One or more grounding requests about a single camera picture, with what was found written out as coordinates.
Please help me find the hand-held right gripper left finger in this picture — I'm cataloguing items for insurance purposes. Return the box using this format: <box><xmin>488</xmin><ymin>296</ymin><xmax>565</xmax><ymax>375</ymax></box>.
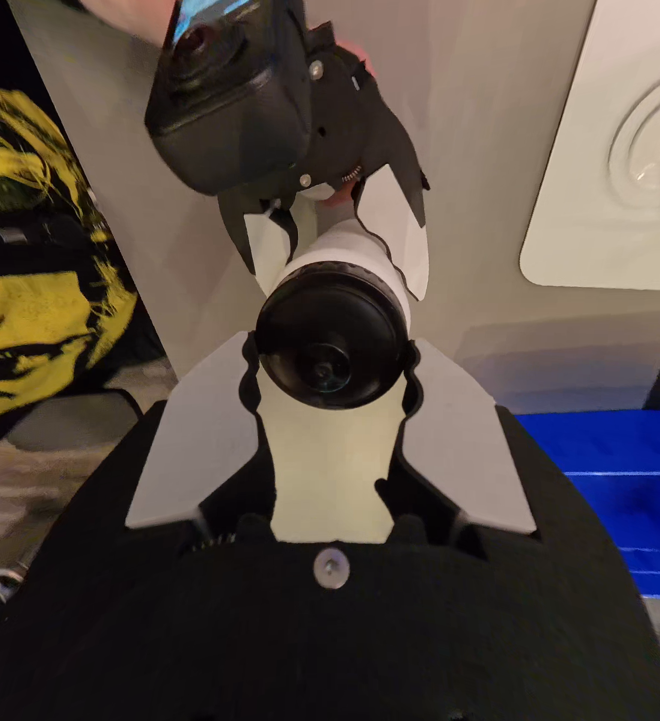
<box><xmin>125</xmin><ymin>329</ymin><xmax>277</xmax><ymax>536</ymax></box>

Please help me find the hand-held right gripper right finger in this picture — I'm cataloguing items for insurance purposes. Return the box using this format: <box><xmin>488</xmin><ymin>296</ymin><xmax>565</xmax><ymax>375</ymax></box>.
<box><xmin>378</xmin><ymin>336</ymin><xmax>537</xmax><ymax>544</ymax></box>

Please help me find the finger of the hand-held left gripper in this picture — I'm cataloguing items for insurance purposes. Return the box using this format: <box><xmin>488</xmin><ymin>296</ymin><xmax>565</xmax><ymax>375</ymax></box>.
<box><xmin>244</xmin><ymin>203</ymin><xmax>299</xmax><ymax>296</ymax></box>
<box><xmin>353</xmin><ymin>164</ymin><xmax>432</xmax><ymax>303</ymax></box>

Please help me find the white bottle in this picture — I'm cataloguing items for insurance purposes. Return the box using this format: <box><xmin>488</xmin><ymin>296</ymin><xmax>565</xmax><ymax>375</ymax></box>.
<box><xmin>280</xmin><ymin>218</ymin><xmax>413</xmax><ymax>336</ymax></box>

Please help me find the black bottle lid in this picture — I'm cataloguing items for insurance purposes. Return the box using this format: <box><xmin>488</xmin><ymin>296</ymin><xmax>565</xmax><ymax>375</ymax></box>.
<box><xmin>254</xmin><ymin>262</ymin><xmax>412</xmax><ymax>410</ymax></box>

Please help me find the blue plastic bin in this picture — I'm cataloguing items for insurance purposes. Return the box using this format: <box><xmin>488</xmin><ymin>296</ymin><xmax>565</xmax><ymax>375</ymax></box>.
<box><xmin>516</xmin><ymin>408</ymin><xmax>660</xmax><ymax>598</ymax></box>

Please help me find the person's left forearm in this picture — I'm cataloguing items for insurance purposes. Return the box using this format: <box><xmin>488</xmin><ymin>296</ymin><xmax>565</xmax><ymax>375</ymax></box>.
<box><xmin>60</xmin><ymin>0</ymin><xmax>180</xmax><ymax>48</ymax></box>

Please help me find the person's left hand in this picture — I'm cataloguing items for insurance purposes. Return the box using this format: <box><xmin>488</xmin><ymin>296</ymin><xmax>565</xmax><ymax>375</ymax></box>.
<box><xmin>337</xmin><ymin>41</ymin><xmax>374</xmax><ymax>73</ymax></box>

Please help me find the grey padded armrest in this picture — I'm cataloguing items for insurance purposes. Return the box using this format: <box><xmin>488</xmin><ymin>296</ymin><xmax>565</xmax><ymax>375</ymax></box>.
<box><xmin>15</xmin><ymin>389</ymin><xmax>148</xmax><ymax>454</ymax></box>

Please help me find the black yellow printed shirt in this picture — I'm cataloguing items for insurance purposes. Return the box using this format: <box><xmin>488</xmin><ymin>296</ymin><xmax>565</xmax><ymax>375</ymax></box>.
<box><xmin>0</xmin><ymin>79</ymin><xmax>171</xmax><ymax>463</ymax></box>

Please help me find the clear round stand foot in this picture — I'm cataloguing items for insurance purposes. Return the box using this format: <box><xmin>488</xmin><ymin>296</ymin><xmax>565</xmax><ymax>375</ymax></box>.
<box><xmin>606</xmin><ymin>62</ymin><xmax>660</xmax><ymax>232</ymax></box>

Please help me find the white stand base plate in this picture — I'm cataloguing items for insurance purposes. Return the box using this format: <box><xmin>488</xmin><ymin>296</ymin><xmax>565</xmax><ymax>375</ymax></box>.
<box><xmin>520</xmin><ymin>0</ymin><xmax>660</xmax><ymax>291</ymax></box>

